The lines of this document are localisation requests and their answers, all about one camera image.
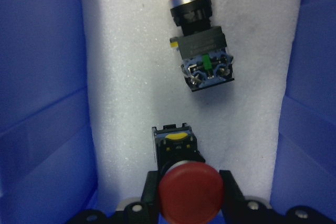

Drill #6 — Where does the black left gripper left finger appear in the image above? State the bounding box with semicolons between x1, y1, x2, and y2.
141;171;161;223

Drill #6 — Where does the yellow mushroom push button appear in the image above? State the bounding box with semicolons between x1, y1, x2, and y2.
170;0;234;92

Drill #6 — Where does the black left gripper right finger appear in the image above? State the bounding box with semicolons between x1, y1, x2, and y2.
219;170;246;223

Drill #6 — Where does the red mushroom push button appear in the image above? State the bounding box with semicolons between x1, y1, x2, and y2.
152;123;224;223

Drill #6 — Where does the white foam pad left bin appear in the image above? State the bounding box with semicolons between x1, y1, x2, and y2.
82;0;300;212

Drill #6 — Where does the blue left plastic bin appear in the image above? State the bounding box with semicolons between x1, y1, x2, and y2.
1;0;335;223

